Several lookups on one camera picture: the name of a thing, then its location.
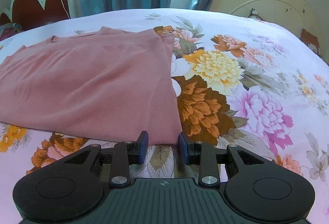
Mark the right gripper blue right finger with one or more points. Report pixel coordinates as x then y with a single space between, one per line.
202 154

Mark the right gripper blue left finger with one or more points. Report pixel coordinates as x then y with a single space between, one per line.
125 154

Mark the pink knit garment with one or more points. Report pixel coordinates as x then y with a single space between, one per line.
108 85

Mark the clothes pile beside bed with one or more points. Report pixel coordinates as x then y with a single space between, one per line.
9 29

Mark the floral bed sheet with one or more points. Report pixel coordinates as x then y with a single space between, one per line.
237 80

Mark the cream round headboard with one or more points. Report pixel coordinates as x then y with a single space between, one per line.
293 15

